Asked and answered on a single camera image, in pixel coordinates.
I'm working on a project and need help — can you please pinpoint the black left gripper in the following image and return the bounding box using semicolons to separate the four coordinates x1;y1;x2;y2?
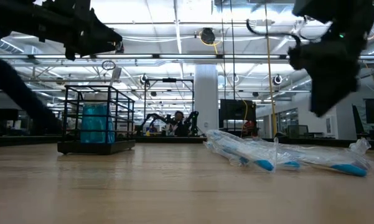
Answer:
40;0;124;62

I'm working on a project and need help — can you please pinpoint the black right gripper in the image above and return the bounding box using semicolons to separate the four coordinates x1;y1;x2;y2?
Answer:
287;39;362;118

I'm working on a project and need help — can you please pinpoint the blue toothbrush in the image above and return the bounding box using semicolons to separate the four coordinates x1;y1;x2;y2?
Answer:
276;142;370;179
204;129;278;174
251;139;302;171

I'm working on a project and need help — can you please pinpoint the person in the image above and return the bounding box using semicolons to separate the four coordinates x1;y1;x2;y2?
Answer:
166;110;190;138

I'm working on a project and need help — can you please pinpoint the white pillar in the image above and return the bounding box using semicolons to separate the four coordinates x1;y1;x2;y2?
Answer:
194;63;220;134

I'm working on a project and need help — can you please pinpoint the background black station frame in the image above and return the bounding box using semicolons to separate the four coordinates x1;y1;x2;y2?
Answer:
144;77;195;135

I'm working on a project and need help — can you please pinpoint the black wire caddy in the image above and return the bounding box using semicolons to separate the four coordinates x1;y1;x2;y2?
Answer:
57;85;136;156

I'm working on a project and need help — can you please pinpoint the black cable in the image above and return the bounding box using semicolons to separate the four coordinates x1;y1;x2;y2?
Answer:
220;0;227;100

